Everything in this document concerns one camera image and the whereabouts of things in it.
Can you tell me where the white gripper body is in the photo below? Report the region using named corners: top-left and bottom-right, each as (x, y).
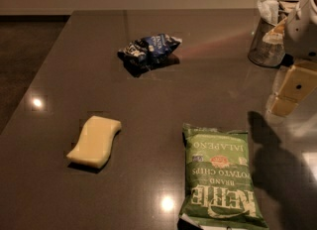
top-left (294, 57), bottom-right (317, 72)

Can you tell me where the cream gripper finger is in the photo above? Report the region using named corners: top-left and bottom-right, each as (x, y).
top-left (269, 64), bottom-right (317, 117)

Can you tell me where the blue chip bag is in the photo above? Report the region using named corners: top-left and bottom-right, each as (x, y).
top-left (117, 34), bottom-right (182, 69)

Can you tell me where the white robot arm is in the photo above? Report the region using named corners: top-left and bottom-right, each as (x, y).
top-left (266, 0), bottom-right (317, 117)

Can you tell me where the green jalapeno chip bag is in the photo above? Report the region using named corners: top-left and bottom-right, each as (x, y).
top-left (179, 124), bottom-right (269, 230)

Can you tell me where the yellow sponge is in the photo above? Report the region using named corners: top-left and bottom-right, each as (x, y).
top-left (66, 116), bottom-right (122, 169)

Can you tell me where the metal mesh cup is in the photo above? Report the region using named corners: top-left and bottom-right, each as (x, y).
top-left (248, 19), bottom-right (285, 68)

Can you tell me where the white cloth in cup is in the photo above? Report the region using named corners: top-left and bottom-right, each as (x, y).
top-left (257, 0), bottom-right (279, 25)

